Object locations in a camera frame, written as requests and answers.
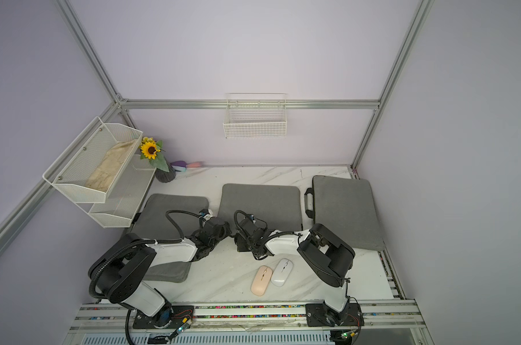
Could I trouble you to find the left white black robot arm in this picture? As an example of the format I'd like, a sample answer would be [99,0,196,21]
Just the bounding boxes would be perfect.
[88,209,231,329]

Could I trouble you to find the white wire wall basket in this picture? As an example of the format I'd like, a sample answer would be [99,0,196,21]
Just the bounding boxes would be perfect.
[223,93,288,139]

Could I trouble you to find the aluminium frame rails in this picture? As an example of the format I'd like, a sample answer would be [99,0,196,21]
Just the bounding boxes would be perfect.
[0,0,436,345]

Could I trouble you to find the beige cloth in basket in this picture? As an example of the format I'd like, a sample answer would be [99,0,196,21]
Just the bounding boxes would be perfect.
[85,139,137,192]

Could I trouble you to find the grey laptop bag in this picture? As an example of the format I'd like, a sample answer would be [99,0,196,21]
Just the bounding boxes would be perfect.
[217,183,303,231]
[304,175,385,252]
[125,193,209,283]

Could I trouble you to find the artificial sunflower bouquet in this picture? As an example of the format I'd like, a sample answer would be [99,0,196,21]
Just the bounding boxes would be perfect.
[139,137,169,172]

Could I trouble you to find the white computer mouse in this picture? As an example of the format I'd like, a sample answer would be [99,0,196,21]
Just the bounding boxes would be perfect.
[270,259,293,288]

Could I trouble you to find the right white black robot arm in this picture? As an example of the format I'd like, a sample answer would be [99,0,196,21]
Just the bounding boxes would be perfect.
[233,210,356,325]

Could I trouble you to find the pink computer mouse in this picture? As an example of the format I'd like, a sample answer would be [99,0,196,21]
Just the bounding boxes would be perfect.
[250,266,273,296]

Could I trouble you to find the pastel toy mushrooms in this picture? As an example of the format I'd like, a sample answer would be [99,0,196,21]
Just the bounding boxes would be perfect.
[171,160,203,172]

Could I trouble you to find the lower white mesh shelf basket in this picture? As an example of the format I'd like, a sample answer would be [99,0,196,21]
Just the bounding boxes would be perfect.
[88,155,155,228]

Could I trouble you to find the white mesh shelf basket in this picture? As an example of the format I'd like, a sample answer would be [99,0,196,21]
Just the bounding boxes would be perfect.
[88,155,155,228]
[43,117,143,204]

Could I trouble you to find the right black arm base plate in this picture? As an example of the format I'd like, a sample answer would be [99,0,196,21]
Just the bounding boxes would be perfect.
[305,303,365,327]

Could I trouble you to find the upper white mesh shelf basket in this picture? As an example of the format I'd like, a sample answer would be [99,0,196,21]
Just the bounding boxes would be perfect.
[43,117,143,204]

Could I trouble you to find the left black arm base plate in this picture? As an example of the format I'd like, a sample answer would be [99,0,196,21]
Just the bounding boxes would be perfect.
[132,305,194,330]

